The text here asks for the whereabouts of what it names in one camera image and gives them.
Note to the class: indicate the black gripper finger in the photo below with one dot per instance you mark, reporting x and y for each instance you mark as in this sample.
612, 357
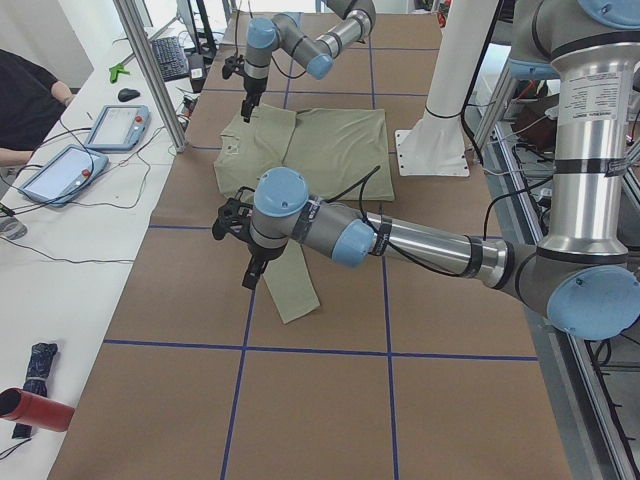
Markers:
256, 267
248, 106

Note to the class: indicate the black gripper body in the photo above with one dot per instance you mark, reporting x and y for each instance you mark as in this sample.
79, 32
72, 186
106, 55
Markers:
263, 251
254, 88

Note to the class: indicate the olive green long-sleeve shirt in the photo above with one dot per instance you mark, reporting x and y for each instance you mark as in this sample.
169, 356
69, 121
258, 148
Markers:
304, 166

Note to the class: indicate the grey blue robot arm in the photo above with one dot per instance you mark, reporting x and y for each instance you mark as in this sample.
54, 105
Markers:
316, 56
576, 276

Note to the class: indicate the black power adapter box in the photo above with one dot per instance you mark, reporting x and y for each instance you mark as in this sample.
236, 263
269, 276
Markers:
197, 72

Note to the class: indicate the black keyboard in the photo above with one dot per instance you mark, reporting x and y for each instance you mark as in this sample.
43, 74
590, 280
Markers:
170, 57

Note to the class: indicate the black computer mouse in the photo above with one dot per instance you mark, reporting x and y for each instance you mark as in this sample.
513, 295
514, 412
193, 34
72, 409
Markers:
127, 94

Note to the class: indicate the upper teach pendant tablet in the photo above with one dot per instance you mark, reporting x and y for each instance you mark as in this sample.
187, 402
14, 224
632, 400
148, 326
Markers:
118, 128

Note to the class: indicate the teach pendant tablet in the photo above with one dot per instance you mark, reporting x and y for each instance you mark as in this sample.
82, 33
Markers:
64, 177
118, 128

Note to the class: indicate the green plastic clamp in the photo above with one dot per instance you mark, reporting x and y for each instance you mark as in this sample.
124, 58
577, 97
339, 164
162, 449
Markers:
116, 71

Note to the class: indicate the lower teach pendant tablet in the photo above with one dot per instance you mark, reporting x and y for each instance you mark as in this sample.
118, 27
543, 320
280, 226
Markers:
64, 177

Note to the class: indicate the person in black shirt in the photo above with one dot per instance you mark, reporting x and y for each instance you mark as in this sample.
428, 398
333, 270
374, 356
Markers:
32, 101

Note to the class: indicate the dark blue folded umbrella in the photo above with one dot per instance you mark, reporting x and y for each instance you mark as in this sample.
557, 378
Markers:
37, 373

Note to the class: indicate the red cylinder tube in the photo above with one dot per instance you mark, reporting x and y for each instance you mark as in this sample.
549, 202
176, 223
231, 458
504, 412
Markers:
34, 410

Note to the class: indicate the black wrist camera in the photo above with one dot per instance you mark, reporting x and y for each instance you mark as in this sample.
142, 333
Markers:
234, 218
233, 65

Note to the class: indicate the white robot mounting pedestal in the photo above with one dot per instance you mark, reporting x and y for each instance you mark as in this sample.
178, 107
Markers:
435, 145

